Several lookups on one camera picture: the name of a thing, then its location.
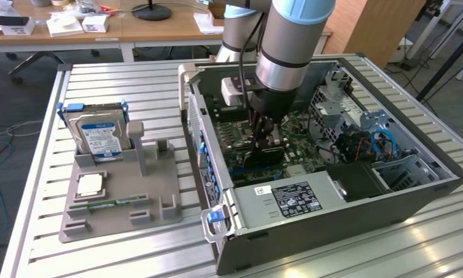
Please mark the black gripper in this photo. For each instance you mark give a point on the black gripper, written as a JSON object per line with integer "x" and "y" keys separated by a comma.
{"x": 271, "y": 104}

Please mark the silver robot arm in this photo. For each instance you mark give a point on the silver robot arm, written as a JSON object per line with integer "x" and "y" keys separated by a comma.
{"x": 289, "y": 43}

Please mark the CPU socket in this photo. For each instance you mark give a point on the CPU socket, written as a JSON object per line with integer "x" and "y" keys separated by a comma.
{"x": 242, "y": 130}

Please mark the green motherboard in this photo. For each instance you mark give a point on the green motherboard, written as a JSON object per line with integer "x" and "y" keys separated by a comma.
{"x": 305, "y": 139}

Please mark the silver metal drive cage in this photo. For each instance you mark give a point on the silver metal drive cage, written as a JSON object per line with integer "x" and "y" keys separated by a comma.
{"x": 331, "y": 95}

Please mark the white paper stack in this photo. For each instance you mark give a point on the white paper stack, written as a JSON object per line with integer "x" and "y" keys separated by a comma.
{"x": 207, "y": 26}

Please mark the brown cardboard box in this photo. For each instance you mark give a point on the brown cardboard box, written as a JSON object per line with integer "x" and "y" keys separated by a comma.
{"x": 215, "y": 10}

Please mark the grey power supply unit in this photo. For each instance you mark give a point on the grey power supply unit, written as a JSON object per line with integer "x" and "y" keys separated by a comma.
{"x": 254, "y": 208}

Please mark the wooden cabinet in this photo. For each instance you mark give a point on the wooden cabinet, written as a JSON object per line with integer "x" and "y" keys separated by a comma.
{"x": 370, "y": 29}

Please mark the wooden desk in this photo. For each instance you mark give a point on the wooden desk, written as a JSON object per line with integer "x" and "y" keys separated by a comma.
{"x": 158, "y": 29}

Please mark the blue case latch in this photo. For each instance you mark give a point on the blue case latch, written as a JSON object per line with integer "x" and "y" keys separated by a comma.
{"x": 214, "y": 217}

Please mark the grey metal disk bay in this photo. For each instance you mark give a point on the grey metal disk bay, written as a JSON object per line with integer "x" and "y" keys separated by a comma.
{"x": 408, "y": 173}

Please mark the black lamp base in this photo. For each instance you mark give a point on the black lamp base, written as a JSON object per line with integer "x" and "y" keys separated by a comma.
{"x": 150, "y": 13}

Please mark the grey plastic parts rack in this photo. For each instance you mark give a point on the grey plastic parts rack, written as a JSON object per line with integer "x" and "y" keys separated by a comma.
{"x": 138, "y": 188}

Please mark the hard disk with blue carrier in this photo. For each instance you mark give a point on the hard disk with blue carrier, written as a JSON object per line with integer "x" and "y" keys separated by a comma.
{"x": 100, "y": 136}

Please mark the black tripod leg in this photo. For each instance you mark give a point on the black tripod leg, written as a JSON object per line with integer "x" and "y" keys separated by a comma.
{"x": 446, "y": 69}

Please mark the open grey PC case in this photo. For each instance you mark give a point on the open grey PC case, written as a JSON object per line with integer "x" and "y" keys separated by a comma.
{"x": 331, "y": 231}

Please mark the small white box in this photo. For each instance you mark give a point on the small white box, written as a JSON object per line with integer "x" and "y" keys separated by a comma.
{"x": 94, "y": 24}

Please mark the silver CPU chip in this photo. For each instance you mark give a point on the silver CPU chip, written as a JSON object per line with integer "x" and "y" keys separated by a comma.
{"x": 89, "y": 185}

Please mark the white box with round disc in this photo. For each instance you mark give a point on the white box with round disc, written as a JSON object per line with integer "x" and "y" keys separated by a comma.
{"x": 62, "y": 27}

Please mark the white box with black top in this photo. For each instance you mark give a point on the white box with black top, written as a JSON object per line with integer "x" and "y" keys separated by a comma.
{"x": 17, "y": 29}

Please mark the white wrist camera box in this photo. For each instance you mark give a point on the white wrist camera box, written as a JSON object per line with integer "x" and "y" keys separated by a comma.
{"x": 231, "y": 92}

